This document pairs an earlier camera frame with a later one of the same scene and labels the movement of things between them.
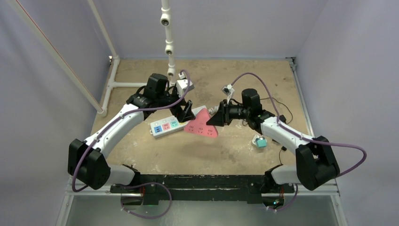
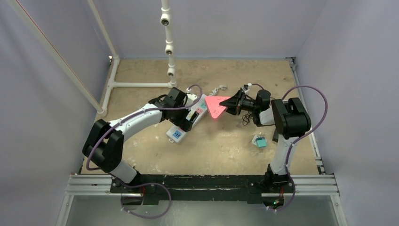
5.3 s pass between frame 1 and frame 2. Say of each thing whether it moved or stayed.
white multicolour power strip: moved
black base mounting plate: stayed
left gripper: stayed
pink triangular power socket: moved
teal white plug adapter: stayed
